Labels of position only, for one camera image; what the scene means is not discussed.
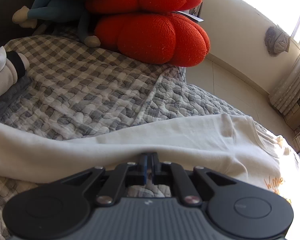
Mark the cream Winnie the Pooh sweatshirt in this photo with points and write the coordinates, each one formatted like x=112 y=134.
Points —
x=231 y=145

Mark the white and black garment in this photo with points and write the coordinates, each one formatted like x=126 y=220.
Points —
x=13 y=67

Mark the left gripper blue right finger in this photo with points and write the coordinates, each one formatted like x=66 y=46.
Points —
x=177 y=179

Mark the teal plush toy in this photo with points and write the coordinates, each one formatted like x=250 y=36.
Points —
x=63 y=12

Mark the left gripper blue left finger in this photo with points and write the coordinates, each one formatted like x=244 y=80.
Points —
x=120 y=179

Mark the red flower-shaped cushion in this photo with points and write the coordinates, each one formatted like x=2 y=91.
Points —
x=151 y=31

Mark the beige curtain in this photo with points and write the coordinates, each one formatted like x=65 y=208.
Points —
x=287 y=92

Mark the grey quilted bed cover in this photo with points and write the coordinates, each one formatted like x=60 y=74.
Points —
x=78 y=92

